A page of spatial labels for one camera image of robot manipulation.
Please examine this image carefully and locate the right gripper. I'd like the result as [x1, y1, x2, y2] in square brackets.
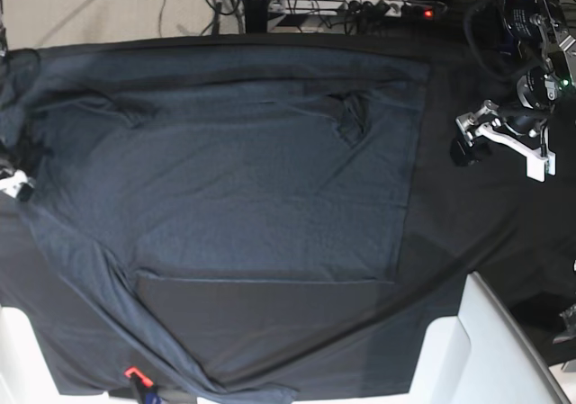
[1, 145, 35, 202]

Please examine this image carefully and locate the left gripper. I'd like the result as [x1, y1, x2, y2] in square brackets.
[449, 100, 552, 166]

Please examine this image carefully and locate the dark grey T-shirt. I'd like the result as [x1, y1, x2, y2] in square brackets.
[1, 48, 429, 403]

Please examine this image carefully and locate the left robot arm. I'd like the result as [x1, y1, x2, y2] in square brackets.
[451, 0, 575, 174]

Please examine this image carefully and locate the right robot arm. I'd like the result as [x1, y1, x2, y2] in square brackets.
[1, 0, 35, 202]

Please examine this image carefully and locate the white chair left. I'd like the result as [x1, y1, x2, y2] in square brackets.
[0, 305, 109, 404]

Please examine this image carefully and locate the white power strip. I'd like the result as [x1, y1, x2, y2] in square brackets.
[268, 0, 407, 17]

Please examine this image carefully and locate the black table cloth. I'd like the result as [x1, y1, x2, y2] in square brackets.
[1, 35, 575, 400]

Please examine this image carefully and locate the blue clamp at bottom edge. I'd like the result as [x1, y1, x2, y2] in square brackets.
[124, 366, 163, 404]

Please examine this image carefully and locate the black monitor stand pole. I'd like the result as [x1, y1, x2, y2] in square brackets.
[243, 0, 270, 34]

